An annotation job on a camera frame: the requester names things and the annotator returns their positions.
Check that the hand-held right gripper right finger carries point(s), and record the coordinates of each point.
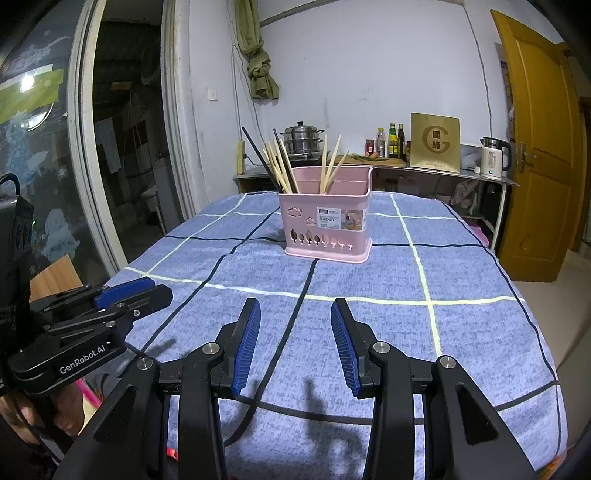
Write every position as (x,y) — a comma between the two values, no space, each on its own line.
(346,350)

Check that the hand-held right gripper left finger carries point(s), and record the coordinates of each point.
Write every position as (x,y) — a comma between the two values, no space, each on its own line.
(247,350)

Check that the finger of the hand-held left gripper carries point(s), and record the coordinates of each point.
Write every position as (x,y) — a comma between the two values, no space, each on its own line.
(147,302)
(124,288)

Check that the pink plastic chopstick basket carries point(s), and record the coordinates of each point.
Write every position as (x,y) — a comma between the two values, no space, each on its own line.
(323,249)

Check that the black chopstick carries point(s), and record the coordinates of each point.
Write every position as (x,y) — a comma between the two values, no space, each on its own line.
(277,141)
(254,147)

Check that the person's left hand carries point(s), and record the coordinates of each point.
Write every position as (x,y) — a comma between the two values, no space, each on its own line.
(76,410)

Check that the white sliding glass door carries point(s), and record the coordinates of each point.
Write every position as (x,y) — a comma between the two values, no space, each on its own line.
(94,194)

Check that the blue plaid tablecloth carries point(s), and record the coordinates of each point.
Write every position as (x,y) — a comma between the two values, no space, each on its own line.
(461,346)

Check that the steel kitchen counter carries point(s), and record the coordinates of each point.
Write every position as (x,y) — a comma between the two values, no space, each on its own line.
(251,182)

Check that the black induction stove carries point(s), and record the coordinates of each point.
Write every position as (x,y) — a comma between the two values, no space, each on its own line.
(307,156)

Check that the red lidded jar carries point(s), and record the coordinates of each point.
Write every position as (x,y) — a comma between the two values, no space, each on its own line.
(369,147)

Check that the clear plastic bottle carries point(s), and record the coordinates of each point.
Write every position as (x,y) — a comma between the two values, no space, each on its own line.
(380,145)

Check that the green bottle yellow label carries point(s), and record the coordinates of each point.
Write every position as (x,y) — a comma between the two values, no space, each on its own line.
(393,145)

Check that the dark glass bottle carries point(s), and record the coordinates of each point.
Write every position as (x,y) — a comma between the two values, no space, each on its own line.
(402,145)

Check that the steel steamer pot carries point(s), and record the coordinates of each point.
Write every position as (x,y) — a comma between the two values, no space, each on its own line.
(302,138)

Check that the gold gift box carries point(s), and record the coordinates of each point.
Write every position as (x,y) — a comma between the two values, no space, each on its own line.
(434,143)

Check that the white box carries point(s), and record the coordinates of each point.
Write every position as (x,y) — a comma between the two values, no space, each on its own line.
(468,159)

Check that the white electric kettle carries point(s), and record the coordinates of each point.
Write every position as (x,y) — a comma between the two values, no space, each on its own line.
(491,161)

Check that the yellow wooden door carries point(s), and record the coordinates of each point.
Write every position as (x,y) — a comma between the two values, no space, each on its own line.
(535,184)

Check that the green hanging cloth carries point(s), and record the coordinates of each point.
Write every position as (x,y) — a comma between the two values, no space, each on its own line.
(261,69)

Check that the white air conditioner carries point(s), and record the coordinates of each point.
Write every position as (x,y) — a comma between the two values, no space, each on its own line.
(300,7)

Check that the white wall switch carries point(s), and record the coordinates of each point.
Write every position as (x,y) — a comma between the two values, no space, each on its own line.
(213,94)

